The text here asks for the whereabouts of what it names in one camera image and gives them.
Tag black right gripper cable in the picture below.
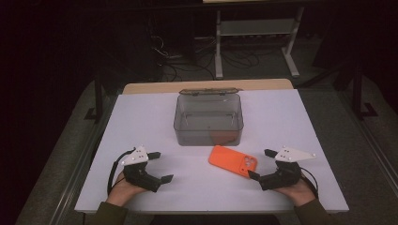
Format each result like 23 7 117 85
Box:
299 174 320 200

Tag tangle of floor cables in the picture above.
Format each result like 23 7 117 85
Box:
149 33 261 83

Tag black metal stand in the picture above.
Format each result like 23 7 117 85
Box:
350 61 379 121
84 70 105 124

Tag white metal desk frame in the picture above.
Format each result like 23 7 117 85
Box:
213 6 306 80

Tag transparent grey storage box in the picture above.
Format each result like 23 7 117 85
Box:
173 87 245 147

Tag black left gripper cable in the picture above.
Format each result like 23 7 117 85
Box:
106 148 136 195

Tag person's right hand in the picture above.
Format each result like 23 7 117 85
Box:
273 177 317 208

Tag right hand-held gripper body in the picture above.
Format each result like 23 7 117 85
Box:
258 145 317 192

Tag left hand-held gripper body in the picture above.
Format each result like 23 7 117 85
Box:
120 145 162 193

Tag person's left hand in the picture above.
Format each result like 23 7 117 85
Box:
106 172 148 207

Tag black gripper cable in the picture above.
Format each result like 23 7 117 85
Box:
299 174 320 200
106 148 136 195

